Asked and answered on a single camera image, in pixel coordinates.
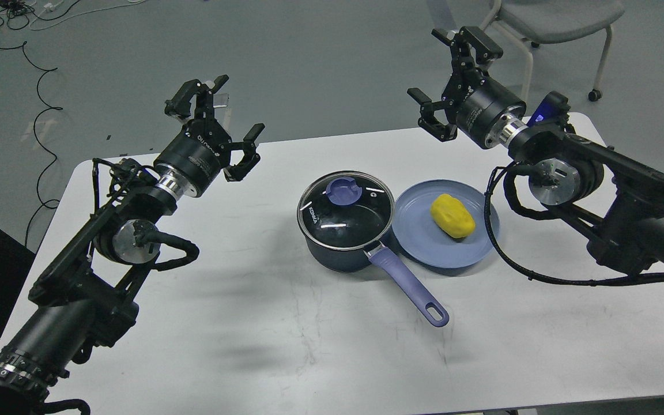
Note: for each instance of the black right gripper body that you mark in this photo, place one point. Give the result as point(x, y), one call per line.
point(474, 105)

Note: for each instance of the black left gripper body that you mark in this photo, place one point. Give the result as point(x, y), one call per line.
point(194, 158)

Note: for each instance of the glass lid purple knob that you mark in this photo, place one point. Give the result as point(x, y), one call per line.
point(345, 210)

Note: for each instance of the silver floor plate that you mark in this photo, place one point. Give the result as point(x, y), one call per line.
point(217, 101)

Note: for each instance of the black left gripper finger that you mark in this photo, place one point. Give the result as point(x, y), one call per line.
point(237, 172)
point(189, 102)

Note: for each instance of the grey office chair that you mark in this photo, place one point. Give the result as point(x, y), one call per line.
point(529, 24)

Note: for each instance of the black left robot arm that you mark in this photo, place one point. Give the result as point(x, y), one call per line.
point(86, 296)

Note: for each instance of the yellow potato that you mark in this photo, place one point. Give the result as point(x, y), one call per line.
point(451, 215)

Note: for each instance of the dark blue saucepan purple handle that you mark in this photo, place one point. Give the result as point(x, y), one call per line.
point(379, 254)

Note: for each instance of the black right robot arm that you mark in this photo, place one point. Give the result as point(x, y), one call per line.
point(613, 201)

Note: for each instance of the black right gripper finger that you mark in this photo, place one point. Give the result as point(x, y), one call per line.
point(427, 119)
point(472, 52)

